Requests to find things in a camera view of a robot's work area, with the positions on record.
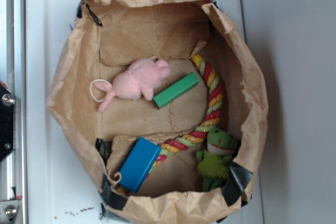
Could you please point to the green plush frog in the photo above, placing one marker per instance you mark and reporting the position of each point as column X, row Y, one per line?
column 214, row 161

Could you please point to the multicolour twisted rope toy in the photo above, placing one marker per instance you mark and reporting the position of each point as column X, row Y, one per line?
column 198, row 135

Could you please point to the blue rectangular block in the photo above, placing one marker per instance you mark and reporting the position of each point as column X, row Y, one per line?
column 138, row 164

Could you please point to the green rectangular block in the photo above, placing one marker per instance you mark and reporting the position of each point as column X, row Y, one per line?
column 176, row 90

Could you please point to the pink plush bunny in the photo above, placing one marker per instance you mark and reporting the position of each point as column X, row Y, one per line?
column 139, row 80

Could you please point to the brown paper bag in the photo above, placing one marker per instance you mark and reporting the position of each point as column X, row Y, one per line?
column 107, row 37

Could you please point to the aluminium frame rail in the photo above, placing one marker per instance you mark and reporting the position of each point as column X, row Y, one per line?
column 13, row 147

